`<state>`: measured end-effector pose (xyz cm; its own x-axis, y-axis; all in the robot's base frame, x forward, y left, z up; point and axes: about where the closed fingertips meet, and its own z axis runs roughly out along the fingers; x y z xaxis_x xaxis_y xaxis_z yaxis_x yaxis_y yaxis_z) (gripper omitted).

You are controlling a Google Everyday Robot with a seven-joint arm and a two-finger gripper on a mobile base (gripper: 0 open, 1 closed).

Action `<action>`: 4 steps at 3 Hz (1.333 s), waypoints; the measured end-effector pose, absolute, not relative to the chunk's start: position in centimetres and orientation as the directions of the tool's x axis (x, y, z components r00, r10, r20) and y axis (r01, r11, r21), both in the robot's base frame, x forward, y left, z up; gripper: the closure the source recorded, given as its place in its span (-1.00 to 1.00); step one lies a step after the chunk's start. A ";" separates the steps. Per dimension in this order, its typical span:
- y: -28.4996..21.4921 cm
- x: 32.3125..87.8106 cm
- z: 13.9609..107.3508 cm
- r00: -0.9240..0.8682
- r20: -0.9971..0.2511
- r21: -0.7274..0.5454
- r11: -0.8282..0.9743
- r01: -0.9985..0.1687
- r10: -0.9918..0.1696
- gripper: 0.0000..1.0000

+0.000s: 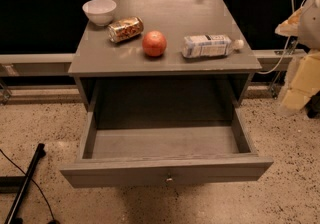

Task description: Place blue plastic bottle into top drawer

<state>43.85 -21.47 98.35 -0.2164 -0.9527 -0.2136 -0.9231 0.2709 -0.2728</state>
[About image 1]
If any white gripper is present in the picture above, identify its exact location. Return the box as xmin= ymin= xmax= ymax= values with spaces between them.
xmin=275 ymin=0 xmax=320 ymax=112

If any clear blue-labelled plastic bottle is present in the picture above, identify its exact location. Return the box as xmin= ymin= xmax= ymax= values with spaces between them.
xmin=182 ymin=35 xmax=244 ymax=59

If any grey open top drawer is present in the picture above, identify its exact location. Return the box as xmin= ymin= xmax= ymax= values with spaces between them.
xmin=59 ymin=73 xmax=275 ymax=189

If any red apple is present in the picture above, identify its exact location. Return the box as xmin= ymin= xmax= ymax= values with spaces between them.
xmin=142 ymin=31 xmax=167 ymax=57

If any gold patterned drink can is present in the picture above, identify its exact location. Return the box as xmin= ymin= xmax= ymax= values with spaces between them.
xmin=107 ymin=17 xmax=144 ymax=43

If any white ceramic bowl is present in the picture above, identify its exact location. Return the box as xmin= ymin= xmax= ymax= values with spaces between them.
xmin=82 ymin=0 xmax=117 ymax=26

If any black metal stand leg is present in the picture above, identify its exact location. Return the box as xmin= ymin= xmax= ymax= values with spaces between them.
xmin=5 ymin=143 xmax=46 ymax=224

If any white cable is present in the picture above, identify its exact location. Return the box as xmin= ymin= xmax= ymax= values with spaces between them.
xmin=255 ymin=0 xmax=317 ymax=76

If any thin black floor cable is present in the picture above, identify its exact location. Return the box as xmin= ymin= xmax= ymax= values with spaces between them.
xmin=0 ymin=148 xmax=61 ymax=224

